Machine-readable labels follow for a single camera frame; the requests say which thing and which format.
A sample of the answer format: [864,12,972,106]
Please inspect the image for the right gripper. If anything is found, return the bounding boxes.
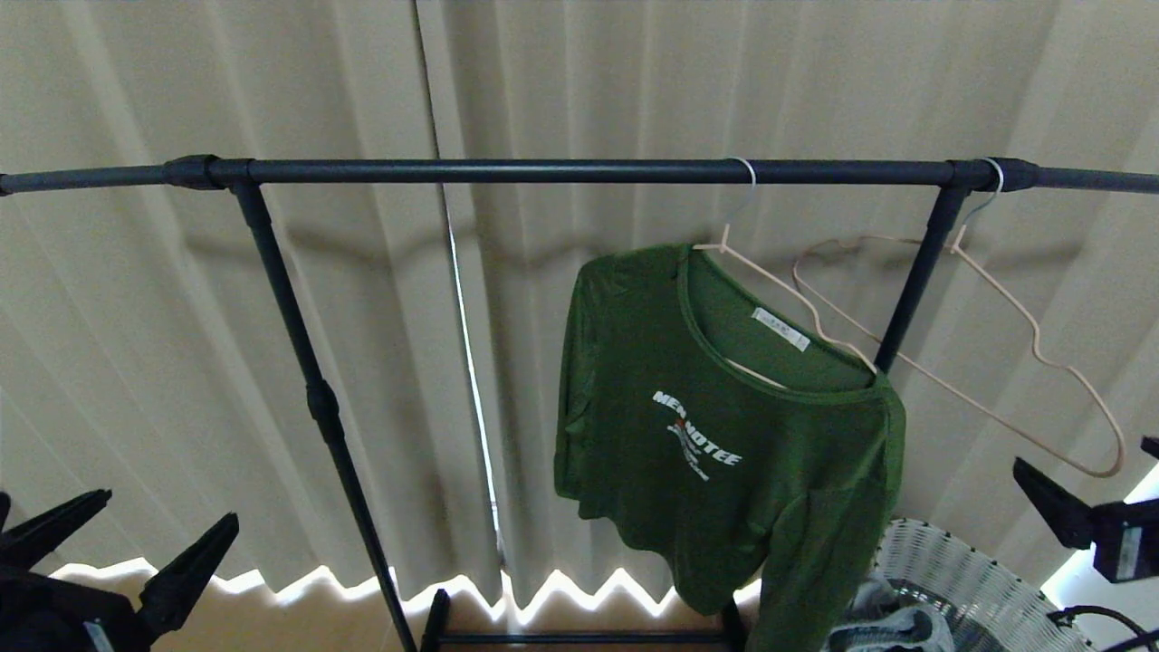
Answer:
[1012,436,1159,584]

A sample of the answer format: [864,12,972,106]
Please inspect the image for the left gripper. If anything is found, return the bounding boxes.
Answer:
[0,489,242,652]

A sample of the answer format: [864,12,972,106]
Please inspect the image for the pink clothes hanger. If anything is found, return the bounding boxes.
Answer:
[792,158,1126,479]
[693,158,881,390]

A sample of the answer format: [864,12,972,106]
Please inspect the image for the green long-sleeved shirt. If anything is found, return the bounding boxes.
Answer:
[552,243,908,652]

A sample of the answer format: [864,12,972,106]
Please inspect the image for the white laundry basket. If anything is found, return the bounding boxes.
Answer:
[867,518,1146,652]

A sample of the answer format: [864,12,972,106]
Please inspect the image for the black clothes rack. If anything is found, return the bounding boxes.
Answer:
[0,156,1159,652]

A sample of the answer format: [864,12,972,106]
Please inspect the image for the beige curtain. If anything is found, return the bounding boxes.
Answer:
[0,0,1159,626]

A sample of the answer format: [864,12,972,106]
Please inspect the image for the pale grey shorts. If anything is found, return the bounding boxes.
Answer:
[826,575,956,652]

